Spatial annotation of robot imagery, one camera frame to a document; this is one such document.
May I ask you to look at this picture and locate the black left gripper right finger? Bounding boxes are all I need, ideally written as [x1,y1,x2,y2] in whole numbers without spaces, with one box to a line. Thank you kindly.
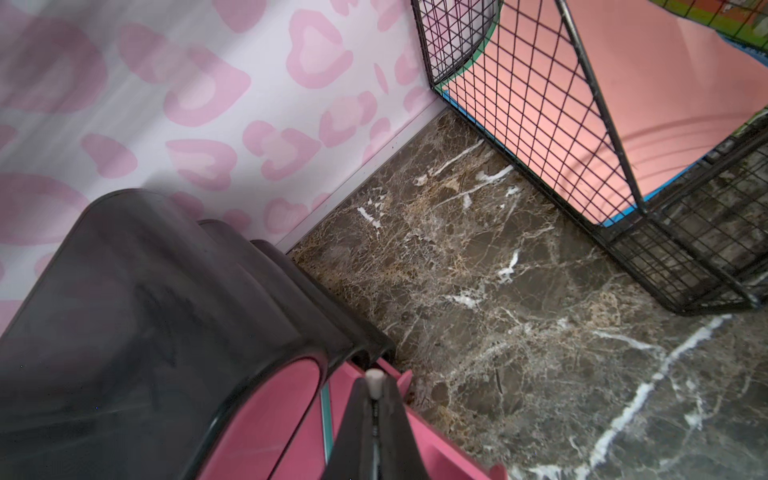
[377,376,429,480]

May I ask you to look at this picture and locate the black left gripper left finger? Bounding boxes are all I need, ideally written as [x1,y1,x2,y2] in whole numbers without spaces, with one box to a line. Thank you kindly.
[322,378,374,480]

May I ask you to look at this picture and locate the black pink drawer cabinet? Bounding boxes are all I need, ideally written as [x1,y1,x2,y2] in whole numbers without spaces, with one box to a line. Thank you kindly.
[1,190,396,479]

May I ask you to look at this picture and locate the pink top drawer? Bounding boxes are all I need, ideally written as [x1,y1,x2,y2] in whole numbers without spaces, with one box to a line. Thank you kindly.
[198,357,322,479]

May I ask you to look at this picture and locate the pink folder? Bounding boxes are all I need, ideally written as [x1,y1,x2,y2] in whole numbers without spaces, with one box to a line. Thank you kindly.
[440,1,767,226]

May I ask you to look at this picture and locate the green red booklet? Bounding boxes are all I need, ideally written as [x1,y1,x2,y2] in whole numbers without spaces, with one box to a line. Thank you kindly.
[652,0,767,52]

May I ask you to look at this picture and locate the black wire file rack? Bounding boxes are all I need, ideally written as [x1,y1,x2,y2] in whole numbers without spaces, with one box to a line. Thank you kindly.
[412,1,767,315]

